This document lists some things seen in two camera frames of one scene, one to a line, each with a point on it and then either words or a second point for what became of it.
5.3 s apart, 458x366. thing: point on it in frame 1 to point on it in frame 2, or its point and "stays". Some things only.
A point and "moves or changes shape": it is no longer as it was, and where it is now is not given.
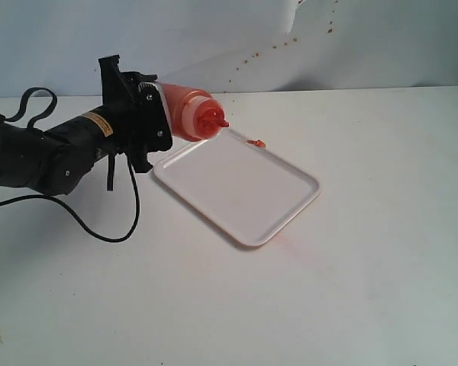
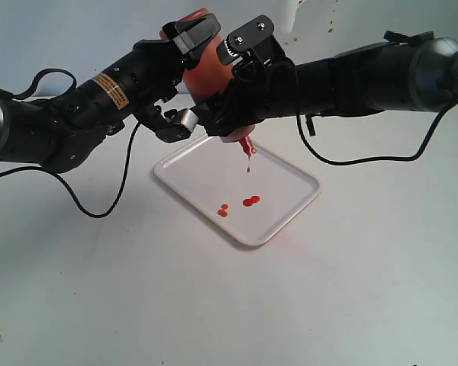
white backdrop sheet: x=229 y=46 stays
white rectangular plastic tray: x=244 y=188 stays
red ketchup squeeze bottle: x=194 y=114 moves or changes shape
